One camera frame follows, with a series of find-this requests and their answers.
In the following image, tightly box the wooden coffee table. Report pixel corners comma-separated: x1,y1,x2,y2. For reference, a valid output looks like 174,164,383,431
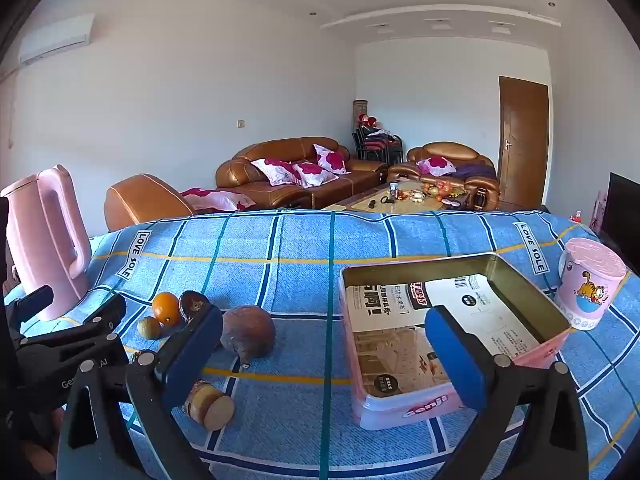
320,180,473,213

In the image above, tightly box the white air conditioner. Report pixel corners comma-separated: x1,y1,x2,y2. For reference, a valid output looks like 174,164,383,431
19,14,96,65

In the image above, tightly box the black television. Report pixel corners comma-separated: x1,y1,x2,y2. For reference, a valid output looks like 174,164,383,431
600,172,640,261

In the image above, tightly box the large round purple-brown fruit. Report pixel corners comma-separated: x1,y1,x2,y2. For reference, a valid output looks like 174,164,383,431
220,306,277,368

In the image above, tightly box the white pillow with red flowers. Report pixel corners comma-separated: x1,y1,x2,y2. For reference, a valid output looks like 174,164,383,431
313,143,349,176
250,158,303,187
416,156,457,176
291,161,340,188

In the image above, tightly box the printed paper sheet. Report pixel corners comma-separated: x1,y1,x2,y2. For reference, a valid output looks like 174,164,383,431
345,274,541,396

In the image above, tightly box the plate of mixed fruit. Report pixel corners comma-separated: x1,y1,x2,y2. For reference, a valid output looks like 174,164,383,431
422,180,466,203

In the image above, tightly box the brown leather sofa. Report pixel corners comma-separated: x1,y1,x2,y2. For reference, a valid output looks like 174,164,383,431
215,136,388,210

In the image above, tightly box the stack of dark chairs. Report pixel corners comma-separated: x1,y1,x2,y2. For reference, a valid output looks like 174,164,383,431
354,126,404,165

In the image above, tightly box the dark wrinkled passion fruit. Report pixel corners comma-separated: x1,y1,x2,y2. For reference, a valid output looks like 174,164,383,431
179,290,212,324

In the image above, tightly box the person's left hand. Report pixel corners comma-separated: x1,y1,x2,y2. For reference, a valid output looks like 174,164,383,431
22,442,57,478

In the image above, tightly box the orange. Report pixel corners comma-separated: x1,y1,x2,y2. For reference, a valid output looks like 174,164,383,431
151,291,181,327

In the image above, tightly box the pink electric kettle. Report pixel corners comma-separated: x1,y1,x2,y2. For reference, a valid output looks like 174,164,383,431
0,164,92,322

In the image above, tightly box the brown leather armchair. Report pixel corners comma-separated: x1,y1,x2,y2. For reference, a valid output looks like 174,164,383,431
103,174,196,232
389,141,501,211

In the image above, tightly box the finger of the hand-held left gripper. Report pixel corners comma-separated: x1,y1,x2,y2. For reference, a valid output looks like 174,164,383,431
4,285,55,333
15,294,128,363

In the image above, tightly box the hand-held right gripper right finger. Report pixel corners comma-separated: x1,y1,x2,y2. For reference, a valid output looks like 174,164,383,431
424,304,590,480

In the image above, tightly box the blue checked tablecloth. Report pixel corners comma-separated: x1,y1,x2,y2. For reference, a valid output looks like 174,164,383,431
0,208,640,480

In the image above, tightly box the brown wooden door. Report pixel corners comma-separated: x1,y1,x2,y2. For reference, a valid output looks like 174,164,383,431
497,76,551,207

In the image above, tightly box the pink cartoon cat cup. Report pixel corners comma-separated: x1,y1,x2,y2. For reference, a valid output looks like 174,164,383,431
552,237,628,332

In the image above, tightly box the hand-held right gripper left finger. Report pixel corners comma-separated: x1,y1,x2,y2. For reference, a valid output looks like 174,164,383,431
56,304,224,480

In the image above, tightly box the pink tin box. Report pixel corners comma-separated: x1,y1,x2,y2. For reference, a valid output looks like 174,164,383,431
339,253,572,432

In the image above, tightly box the purple cloth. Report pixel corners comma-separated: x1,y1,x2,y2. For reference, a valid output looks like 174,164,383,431
452,162,496,181

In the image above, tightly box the brown kiwi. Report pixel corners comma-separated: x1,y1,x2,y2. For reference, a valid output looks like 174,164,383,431
137,316,163,341

